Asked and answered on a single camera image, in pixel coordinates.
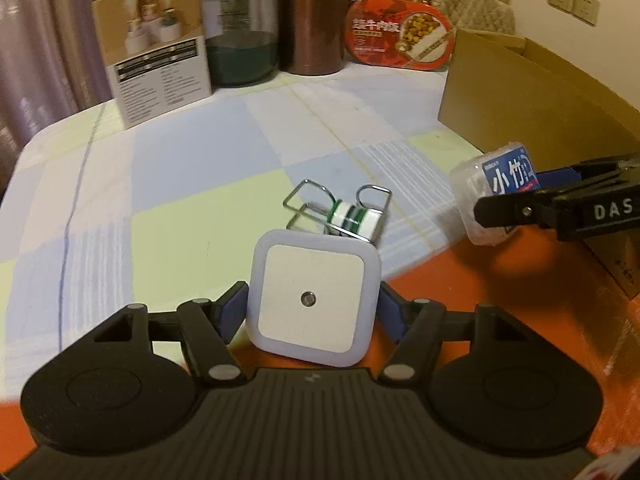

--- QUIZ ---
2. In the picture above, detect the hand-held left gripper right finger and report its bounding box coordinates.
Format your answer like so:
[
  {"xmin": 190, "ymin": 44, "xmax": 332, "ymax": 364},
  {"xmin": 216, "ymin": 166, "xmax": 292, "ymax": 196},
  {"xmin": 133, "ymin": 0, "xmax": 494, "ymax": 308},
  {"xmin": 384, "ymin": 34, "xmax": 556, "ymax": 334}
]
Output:
[{"xmin": 377, "ymin": 282, "xmax": 531, "ymax": 386}]

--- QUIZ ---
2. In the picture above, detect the pink pleated curtain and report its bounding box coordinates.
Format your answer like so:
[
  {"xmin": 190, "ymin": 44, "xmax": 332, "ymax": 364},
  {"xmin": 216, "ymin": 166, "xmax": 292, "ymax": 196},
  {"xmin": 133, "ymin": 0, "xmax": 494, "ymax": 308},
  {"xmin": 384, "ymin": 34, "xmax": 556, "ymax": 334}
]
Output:
[{"xmin": 0, "ymin": 0, "xmax": 281, "ymax": 181}]

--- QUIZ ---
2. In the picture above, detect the beige quilted chair cover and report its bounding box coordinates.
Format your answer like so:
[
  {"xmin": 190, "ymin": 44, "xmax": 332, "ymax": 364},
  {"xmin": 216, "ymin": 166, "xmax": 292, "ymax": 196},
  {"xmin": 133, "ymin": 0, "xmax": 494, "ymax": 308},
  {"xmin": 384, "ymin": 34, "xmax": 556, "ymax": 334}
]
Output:
[{"xmin": 410, "ymin": 0, "xmax": 517, "ymax": 36}]

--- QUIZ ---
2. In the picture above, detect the brown metal canister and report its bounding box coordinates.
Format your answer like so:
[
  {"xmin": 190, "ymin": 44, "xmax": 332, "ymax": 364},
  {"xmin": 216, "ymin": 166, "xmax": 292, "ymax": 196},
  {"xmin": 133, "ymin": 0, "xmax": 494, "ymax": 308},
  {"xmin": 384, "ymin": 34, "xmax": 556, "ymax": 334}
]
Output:
[{"xmin": 276, "ymin": 0, "xmax": 348, "ymax": 76}]

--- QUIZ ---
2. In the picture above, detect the brown cardboard box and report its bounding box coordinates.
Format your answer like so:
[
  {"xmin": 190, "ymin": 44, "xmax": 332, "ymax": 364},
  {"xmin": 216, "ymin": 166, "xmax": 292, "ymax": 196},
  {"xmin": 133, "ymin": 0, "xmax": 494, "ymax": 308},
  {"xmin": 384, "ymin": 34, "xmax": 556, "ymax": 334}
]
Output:
[{"xmin": 437, "ymin": 28, "xmax": 640, "ymax": 303}]

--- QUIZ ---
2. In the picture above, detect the white square night light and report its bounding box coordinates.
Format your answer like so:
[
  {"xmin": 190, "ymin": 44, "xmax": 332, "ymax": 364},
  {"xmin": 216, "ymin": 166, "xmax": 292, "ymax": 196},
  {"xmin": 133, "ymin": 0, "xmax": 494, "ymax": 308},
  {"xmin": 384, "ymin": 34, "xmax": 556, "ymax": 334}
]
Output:
[{"xmin": 247, "ymin": 229, "xmax": 382, "ymax": 367}]

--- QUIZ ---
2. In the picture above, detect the red instant meal box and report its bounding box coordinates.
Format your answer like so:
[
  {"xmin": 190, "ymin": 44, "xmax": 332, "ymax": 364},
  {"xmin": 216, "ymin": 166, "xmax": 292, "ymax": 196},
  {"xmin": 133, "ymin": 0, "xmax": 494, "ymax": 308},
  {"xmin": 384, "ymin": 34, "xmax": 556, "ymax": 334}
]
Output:
[{"xmin": 344, "ymin": 0, "xmax": 457, "ymax": 73}]

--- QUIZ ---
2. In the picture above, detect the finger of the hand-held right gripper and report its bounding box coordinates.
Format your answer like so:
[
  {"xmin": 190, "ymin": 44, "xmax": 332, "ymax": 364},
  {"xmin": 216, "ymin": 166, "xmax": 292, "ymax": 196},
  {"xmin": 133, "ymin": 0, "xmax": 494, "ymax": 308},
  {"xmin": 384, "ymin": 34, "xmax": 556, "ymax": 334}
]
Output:
[
  {"xmin": 536, "ymin": 151, "xmax": 640, "ymax": 192},
  {"xmin": 472, "ymin": 190, "xmax": 568, "ymax": 233}
]

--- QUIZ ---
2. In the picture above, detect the blue label clear plastic box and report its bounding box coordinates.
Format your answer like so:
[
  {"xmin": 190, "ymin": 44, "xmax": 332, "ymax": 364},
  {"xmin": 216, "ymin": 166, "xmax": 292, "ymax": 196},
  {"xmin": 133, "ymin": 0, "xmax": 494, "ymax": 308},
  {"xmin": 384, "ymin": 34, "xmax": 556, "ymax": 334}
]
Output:
[{"xmin": 448, "ymin": 142, "xmax": 543, "ymax": 247}]

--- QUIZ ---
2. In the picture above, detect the green white binder clip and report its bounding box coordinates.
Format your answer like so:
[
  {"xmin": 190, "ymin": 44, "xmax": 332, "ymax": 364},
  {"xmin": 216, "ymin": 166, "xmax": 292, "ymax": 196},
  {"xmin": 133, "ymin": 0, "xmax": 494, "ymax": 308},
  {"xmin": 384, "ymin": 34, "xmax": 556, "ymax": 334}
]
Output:
[
  {"xmin": 350, "ymin": 185, "xmax": 392, "ymax": 242},
  {"xmin": 282, "ymin": 179, "xmax": 362, "ymax": 237}
]

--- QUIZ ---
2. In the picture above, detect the white product carton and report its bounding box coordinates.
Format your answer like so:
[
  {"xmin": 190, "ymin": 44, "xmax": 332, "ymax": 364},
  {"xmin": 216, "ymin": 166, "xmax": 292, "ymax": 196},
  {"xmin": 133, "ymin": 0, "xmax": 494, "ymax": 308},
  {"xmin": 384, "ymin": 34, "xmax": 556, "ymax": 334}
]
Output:
[{"xmin": 90, "ymin": 0, "xmax": 213, "ymax": 131}]

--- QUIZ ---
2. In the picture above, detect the pastel checked tablecloth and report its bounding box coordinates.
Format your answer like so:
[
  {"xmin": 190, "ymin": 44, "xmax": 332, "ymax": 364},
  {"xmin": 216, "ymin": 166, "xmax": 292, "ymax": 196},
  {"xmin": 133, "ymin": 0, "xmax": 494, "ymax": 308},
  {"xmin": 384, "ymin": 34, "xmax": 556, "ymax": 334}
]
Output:
[{"xmin": 0, "ymin": 67, "xmax": 488, "ymax": 401}]

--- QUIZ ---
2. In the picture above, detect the red white packet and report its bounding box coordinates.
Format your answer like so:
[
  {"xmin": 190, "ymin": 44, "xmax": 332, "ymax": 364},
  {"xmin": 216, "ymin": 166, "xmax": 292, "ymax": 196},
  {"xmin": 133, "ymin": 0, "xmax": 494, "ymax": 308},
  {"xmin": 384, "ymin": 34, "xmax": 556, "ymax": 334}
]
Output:
[{"xmin": 582, "ymin": 447, "xmax": 640, "ymax": 480}]

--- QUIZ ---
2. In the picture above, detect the green glass jar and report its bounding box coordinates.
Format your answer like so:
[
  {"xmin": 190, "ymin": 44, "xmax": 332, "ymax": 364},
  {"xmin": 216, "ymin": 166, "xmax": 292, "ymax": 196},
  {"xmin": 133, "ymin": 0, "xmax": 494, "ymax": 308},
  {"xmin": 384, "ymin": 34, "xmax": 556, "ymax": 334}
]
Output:
[{"xmin": 200, "ymin": 0, "xmax": 278, "ymax": 86}]

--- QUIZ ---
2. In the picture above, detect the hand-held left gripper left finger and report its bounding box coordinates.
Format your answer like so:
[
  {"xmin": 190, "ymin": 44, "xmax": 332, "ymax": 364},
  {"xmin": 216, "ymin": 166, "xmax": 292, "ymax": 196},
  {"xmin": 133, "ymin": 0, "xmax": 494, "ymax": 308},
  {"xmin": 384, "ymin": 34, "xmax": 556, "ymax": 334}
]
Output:
[{"xmin": 92, "ymin": 282, "xmax": 249, "ymax": 386}]

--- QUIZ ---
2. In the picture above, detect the red printed mat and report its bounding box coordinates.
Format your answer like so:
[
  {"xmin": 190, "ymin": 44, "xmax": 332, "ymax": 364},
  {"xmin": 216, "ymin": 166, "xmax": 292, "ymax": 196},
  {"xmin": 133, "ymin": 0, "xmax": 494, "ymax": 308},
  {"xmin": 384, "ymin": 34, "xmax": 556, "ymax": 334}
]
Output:
[{"xmin": 0, "ymin": 232, "xmax": 640, "ymax": 480}]

